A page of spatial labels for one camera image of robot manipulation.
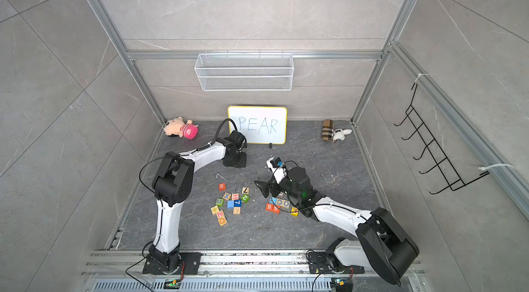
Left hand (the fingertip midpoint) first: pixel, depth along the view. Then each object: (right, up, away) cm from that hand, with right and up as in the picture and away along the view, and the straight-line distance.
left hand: (244, 160), depth 101 cm
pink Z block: (-8, -21, -17) cm, 28 cm away
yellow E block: (+24, -20, -17) cm, 35 cm away
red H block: (-3, -15, -11) cm, 19 cm away
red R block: (-9, -11, -9) cm, 17 cm away
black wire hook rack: (+69, +2, -37) cm, 78 cm away
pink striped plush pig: (-36, +17, +7) cm, 40 cm away
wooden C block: (+17, -17, -13) cm, 28 cm away
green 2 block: (+2, -16, -13) cm, 20 cm away
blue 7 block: (-1, -17, -14) cm, 22 cm away
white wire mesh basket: (0, +44, -1) cm, 44 cm away
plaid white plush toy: (+46, +13, +9) cm, 49 cm away
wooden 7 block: (+2, -12, -11) cm, 17 cm away
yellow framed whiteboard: (+8, +18, +2) cm, 20 cm away
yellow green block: (-10, -19, -16) cm, 27 cm away
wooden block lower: (-1, -20, -16) cm, 25 cm away
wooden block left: (-6, -15, -11) cm, 20 cm away
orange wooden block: (-6, -23, -19) cm, 30 cm away
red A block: (+15, -19, -16) cm, 29 cm away
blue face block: (+15, -16, -13) cm, 26 cm away
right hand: (+11, -4, -20) cm, 23 cm away
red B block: (+12, -18, -15) cm, 27 cm away
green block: (-9, -17, -13) cm, 23 cm away
